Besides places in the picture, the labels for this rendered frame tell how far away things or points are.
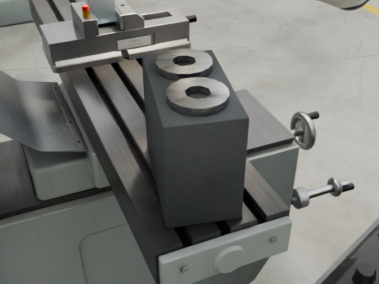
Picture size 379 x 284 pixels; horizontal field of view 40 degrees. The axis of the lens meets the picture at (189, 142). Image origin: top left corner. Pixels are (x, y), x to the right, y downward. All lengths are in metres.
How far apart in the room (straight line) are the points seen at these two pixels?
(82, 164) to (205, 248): 0.44
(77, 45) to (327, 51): 2.60
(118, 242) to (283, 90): 2.00
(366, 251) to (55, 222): 0.73
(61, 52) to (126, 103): 0.23
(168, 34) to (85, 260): 0.59
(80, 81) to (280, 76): 2.20
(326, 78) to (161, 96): 2.60
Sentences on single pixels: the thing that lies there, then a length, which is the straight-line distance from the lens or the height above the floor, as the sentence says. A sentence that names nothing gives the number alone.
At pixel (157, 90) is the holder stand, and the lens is 0.77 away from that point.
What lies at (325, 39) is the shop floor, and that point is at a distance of 3.84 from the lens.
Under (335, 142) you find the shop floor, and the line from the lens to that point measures 2.73.
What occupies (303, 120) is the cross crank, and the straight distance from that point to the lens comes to 1.56.
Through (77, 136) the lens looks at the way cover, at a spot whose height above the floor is 0.89.
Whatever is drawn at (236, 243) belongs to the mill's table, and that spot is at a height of 0.94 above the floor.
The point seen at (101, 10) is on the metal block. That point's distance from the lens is 1.26.
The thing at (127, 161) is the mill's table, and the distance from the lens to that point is 0.94.
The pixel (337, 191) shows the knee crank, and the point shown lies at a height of 0.55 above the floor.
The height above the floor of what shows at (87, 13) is 1.08.
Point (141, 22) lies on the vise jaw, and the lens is 1.27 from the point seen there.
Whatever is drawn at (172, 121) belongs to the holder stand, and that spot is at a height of 1.15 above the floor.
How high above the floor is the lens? 1.53
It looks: 35 degrees down
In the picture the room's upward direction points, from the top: straight up
